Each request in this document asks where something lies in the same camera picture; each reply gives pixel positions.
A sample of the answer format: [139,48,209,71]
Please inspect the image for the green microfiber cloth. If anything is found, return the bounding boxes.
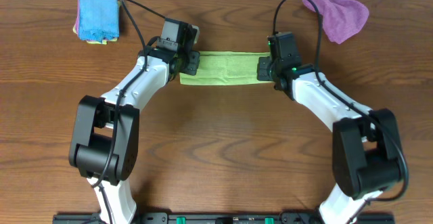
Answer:
[180,51,269,86]

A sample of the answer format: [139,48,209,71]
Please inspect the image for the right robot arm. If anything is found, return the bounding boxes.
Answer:
[257,56,407,223]

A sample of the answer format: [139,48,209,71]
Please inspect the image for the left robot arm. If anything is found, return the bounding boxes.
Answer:
[68,47,200,223]

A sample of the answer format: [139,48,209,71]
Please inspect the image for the folded yellow-green cloth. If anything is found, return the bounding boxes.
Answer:
[72,1,122,46]

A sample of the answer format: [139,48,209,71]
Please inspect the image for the purple microfiber cloth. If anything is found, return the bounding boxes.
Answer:
[312,0,369,44]

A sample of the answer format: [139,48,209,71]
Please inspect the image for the folded blue cloth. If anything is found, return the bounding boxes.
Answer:
[78,0,120,41]

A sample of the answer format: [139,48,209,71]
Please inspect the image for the folded purple cloth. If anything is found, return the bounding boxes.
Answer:
[73,5,80,35]

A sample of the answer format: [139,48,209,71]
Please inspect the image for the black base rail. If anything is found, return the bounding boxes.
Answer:
[52,212,396,224]

